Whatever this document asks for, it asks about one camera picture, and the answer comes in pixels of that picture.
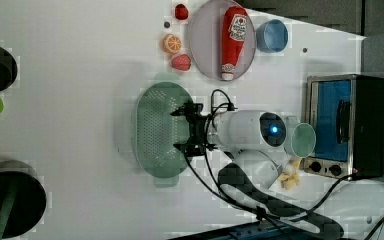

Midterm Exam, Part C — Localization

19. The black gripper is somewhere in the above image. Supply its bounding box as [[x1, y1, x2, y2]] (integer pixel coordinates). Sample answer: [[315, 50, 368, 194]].
[[171, 102, 214, 157]]

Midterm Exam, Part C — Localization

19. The green plastic strainer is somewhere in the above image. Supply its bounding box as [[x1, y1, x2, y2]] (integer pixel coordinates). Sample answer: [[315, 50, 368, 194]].
[[132, 73, 192, 188]]

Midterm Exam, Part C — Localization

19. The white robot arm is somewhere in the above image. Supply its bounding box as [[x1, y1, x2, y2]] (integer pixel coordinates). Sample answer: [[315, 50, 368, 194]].
[[172, 102, 344, 240]]

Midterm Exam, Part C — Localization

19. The pink strawberry toy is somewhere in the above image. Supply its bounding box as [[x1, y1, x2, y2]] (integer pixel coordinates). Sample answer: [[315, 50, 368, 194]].
[[171, 54, 191, 71]]

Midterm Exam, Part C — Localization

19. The peeled banana toy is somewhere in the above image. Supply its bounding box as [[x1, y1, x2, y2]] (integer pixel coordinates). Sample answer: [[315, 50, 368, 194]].
[[278, 158, 302, 190]]

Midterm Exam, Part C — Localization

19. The green mug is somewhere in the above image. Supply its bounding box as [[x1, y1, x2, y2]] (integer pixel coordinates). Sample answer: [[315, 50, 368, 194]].
[[284, 116, 316, 158]]

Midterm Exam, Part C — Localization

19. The orange slice toy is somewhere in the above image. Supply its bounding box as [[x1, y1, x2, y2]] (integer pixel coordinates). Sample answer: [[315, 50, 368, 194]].
[[162, 34, 182, 55]]

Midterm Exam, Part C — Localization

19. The grey round plate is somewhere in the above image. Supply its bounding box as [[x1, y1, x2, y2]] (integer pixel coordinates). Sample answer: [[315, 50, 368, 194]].
[[188, 0, 256, 81]]

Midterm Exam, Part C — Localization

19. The red ketchup bottle toy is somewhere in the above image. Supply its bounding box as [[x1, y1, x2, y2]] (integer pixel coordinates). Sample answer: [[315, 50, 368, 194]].
[[221, 6, 247, 81]]

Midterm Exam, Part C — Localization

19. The blue bowl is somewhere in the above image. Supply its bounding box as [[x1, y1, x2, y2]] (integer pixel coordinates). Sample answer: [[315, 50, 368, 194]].
[[256, 19, 288, 53]]

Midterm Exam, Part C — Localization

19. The dark red strawberry toy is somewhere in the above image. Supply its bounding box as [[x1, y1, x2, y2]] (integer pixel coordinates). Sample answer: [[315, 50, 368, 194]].
[[174, 4, 189, 20]]

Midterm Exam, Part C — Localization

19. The black toaster oven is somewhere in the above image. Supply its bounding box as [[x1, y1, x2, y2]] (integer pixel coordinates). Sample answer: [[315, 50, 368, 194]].
[[304, 74, 384, 179]]

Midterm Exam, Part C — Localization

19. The black cylinder lower left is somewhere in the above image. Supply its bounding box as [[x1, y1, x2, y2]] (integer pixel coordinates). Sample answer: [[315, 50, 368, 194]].
[[0, 160, 47, 240]]

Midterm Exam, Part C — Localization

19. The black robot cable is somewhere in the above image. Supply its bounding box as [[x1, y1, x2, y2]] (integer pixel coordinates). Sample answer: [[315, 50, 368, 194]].
[[183, 88, 384, 240]]

